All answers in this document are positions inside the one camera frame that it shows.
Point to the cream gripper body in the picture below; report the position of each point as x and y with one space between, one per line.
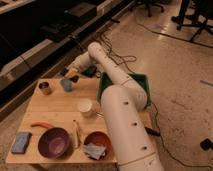
71 73

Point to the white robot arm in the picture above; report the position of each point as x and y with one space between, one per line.
121 104

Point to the translucent blue plastic cup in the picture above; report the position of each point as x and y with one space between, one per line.
66 85

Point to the white paper cup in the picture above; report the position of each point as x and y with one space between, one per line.
85 107

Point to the black power adapter box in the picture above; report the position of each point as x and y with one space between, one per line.
90 72

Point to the metal tin can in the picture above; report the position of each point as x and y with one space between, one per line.
45 88

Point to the metal spoon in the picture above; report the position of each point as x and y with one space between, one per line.
99 114

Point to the yellow banana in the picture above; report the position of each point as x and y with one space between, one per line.
76 134

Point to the black box on shelf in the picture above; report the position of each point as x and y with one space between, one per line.
82 11

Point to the red-brown bowl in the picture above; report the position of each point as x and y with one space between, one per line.
100 139

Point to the green plastic tray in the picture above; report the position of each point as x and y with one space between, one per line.
141 79

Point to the purple bowl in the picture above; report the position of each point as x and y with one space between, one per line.
54 143

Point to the grey folded cloth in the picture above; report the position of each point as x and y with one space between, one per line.
94 151

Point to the blue sponge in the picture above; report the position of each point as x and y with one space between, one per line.
21 142

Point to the black office chair base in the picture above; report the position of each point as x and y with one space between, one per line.
148 4

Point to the black plug on floor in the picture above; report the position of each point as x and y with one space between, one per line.
206 144

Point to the black handled knife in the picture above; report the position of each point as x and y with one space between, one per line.
152 132

